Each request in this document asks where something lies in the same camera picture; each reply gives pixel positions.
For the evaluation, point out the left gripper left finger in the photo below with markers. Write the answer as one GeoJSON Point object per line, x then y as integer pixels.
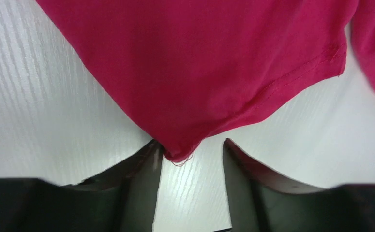
{"type": "Point", "coordinates": [122, 198]}

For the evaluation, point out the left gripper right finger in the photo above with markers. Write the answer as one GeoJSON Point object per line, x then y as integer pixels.
{"type": "Point", "coordinates": [260, 199]}

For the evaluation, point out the crimson red t-shirt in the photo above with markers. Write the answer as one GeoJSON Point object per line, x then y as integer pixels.
{"type": "Point", "coordinates": [185, 70]}

